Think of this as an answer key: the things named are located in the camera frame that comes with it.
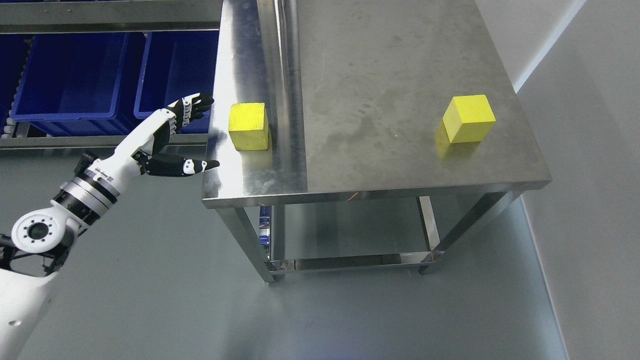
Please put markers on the metal roller shelf rack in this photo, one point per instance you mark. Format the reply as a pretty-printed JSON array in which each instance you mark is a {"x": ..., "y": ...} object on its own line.
[{"x": 91, "y": 17}]

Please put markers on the stainless steel table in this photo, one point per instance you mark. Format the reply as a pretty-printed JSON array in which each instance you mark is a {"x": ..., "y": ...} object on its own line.
[{"x": 355, "y": 91}]

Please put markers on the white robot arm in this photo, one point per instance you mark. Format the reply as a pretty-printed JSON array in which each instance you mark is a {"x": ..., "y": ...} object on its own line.
[{"x": 41, "y": 240}]

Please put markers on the blue plastic bin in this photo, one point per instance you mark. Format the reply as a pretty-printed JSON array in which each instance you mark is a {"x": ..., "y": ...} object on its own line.
[
  {"x": 175, "y": 64},
  {"x": 81, "y": 84}
]

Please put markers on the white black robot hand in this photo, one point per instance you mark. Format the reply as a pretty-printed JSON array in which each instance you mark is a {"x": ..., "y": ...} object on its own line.
[{"x": 139, "y": 149}]

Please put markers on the yellow foam block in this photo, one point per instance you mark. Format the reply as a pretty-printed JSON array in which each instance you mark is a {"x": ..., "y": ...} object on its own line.
[
  {"x": 248, "y": 126},
  {"x": 468, "y": 118}
]

